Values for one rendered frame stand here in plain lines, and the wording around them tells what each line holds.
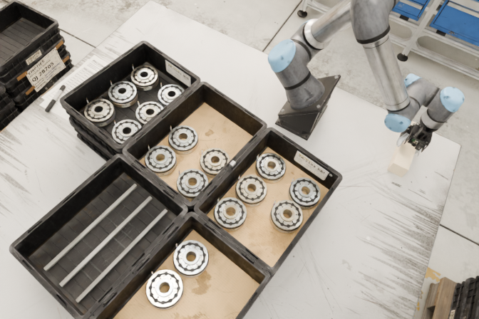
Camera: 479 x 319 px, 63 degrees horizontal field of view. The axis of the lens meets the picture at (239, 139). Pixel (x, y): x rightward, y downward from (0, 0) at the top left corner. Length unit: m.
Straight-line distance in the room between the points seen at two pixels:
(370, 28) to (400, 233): 0.77
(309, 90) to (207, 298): 0.80
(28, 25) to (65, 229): 1.39
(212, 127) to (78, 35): 1.81
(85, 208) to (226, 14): 2.16
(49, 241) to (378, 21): 1.13
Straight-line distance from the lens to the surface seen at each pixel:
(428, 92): 1.44
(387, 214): 1.57
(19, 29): 2.43
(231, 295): 1.21
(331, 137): 1.65
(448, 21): 2.98
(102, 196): 1.34
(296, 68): 1.45
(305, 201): 1.30
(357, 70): 2.96
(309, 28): 1.49
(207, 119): 1.45
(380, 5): 1.16
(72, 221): 1.32
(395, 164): 1.62
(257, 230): 1.27
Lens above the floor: 2.01
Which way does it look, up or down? 57 degrees down
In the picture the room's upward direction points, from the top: 9 degrees clockwise
